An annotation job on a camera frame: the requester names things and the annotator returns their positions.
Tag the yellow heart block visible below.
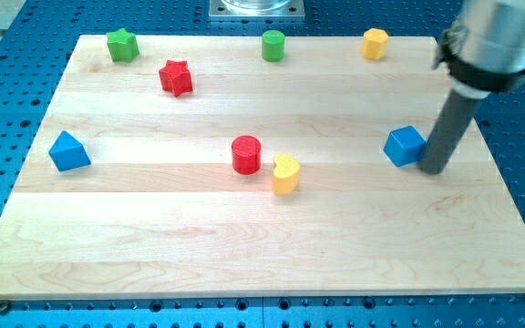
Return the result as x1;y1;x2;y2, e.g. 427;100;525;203
273;153;301;195

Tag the red star block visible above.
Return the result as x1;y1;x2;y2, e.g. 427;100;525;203
159;60;193;97

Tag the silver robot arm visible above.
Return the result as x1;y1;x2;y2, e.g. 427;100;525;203
418;0;525;175

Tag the wooden board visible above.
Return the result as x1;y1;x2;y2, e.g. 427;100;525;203
0;35;525;300

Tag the left board clamp screw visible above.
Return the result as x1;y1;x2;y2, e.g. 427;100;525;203
0;300;11;314

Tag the green star block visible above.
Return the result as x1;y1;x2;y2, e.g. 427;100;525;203
107;28;139;63

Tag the red cylinder block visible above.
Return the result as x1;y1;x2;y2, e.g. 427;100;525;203
231;135;262;175

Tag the yellow hexagon block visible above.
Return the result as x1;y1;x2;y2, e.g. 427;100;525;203
361;28;389;60

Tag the blue triangle block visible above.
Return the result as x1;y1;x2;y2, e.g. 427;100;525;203
48;130;91;171

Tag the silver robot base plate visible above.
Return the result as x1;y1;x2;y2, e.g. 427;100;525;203
208;0;305;21

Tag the blue cube block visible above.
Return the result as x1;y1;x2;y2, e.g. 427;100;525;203
384;126;426;167

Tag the green cylinder block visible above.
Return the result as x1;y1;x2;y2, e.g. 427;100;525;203
262;30;285;62

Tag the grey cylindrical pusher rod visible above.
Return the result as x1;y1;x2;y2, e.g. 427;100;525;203
419;80;489;175

